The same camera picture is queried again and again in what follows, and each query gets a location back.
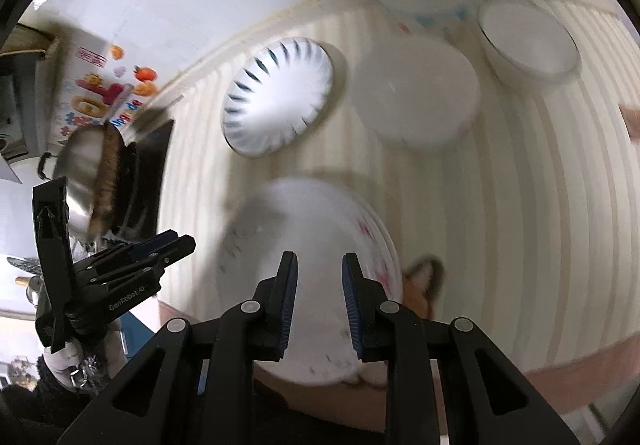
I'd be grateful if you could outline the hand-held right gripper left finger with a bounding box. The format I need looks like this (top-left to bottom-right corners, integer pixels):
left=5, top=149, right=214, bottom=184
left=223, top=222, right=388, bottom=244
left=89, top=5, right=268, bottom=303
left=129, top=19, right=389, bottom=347
left=57, top=251, right=299, bottom=445

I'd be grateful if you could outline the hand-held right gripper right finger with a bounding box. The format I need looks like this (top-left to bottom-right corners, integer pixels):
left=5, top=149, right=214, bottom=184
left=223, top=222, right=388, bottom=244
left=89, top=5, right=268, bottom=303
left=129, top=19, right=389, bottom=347
left=341, top=252, right=581, bottom=445

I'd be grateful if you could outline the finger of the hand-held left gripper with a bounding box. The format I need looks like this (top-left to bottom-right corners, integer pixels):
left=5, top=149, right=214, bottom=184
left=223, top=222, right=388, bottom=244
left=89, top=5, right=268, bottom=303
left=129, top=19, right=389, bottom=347
left=95, top=235, right=197, bottom=287
left=75, top=230, right=179, bottom=279

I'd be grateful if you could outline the white plate with floral rim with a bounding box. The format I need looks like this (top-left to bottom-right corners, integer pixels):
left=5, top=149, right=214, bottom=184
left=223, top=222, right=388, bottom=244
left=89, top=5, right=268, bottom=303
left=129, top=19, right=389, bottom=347
left=215, top=177, right=404, bottom=387

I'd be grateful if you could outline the white plate with blue petals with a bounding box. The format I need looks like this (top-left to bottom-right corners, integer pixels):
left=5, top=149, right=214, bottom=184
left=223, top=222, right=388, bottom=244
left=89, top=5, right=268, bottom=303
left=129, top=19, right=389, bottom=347
left=221, top=38, right=334, bottom=157

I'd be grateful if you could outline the plain white plate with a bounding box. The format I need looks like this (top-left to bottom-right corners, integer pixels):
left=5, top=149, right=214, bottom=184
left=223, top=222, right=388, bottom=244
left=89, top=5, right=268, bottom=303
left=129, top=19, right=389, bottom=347
left=350, top=36, right=481, bottom=153

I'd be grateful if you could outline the white bowl with blue flowers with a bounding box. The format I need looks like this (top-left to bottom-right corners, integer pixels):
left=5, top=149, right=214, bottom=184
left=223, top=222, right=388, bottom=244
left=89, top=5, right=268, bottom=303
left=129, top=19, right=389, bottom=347
left=376, top=0, right=476, bottom=42

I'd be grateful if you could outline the plain white bowl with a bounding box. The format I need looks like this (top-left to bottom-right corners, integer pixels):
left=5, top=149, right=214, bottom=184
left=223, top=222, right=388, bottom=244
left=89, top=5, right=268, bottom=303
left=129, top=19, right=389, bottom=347
left=476, top=2, right=582, bottom=88

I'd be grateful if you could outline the person's left forearm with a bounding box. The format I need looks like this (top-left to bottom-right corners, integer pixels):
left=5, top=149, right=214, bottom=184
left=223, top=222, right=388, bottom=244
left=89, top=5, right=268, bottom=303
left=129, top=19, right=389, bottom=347
left=0, top=352, right=123, bottom=445

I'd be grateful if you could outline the black induction cooker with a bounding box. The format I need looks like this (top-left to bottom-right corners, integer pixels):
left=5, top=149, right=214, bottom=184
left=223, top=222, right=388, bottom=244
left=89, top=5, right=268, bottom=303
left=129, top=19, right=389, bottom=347
left=107, top=117, right=176, bottom=246

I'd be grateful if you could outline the striped beige tablecloth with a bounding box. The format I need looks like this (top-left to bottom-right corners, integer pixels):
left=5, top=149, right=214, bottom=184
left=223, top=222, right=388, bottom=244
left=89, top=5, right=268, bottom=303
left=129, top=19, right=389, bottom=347
left=155, top=0, right=640, bottom=376

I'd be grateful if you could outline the wall poster with fruit print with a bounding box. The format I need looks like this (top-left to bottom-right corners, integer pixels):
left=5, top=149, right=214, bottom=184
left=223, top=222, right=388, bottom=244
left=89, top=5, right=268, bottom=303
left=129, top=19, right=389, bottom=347
left=50, top=27, right=161, bottom=146

